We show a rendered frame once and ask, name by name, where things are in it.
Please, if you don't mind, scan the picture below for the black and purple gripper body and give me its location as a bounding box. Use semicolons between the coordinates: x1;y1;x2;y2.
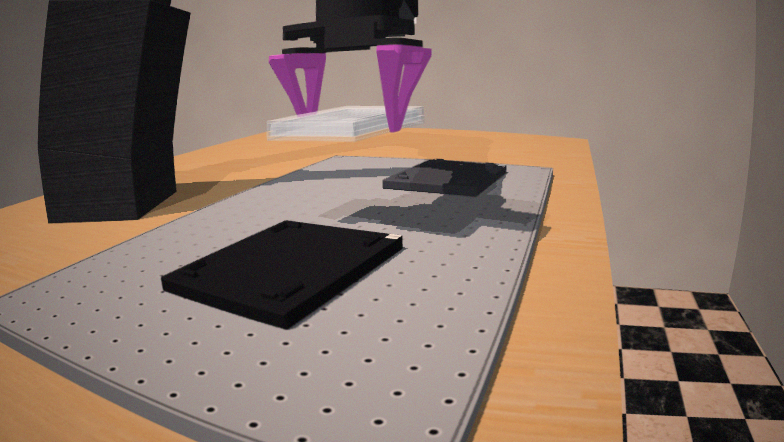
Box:
282;0;423;54

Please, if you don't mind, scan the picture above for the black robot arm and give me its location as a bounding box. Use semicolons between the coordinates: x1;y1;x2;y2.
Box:
154;0;419;37

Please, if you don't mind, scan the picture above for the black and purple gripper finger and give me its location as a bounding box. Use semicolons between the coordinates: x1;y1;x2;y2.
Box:
376;45;432;133
269;53;326;115

